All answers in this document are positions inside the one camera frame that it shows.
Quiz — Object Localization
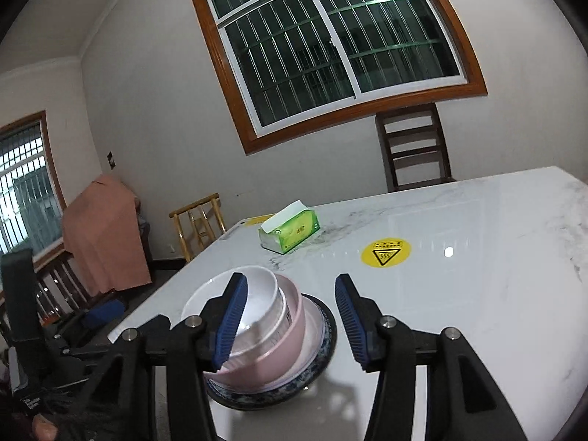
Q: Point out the pink cloth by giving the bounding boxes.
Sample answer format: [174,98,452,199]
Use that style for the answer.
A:
[61,175,153,297]

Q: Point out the blue floral patterned plate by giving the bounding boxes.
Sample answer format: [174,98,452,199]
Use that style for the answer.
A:
[204,291,338,410]
[207,294,335,405]

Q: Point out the small wooden framed window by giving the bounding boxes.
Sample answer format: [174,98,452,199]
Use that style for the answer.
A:
[0,110,69,269]

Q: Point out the white bowl blue stripes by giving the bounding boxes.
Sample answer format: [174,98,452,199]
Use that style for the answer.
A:
[180,265,282,359]

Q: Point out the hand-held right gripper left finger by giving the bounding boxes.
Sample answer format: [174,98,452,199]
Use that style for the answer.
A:
[64,272,249,441]

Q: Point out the dark wooden slatted chair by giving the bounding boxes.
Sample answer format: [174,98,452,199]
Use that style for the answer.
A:
[32,252,118,336]

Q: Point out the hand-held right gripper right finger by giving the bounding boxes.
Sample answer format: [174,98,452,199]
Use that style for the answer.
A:
[334,274,529,441]

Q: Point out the wooden framed barred window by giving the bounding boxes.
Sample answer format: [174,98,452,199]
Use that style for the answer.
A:
[189,0,488,156]

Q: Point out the bamboo chair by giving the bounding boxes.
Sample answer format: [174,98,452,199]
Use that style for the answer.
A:
[168,192,227,263]

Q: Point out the large pink bowl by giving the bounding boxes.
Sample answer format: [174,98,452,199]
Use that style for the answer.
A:
[204,276,308,392]

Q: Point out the green tissue pack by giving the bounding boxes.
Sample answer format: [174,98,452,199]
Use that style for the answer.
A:
[258,200,321,255]

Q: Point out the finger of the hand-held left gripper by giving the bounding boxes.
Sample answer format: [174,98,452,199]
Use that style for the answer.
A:
[64,344,118,366]
[55,302,126,347]

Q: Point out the person's left hand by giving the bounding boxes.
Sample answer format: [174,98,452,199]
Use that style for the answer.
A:
[30,413,60,441]

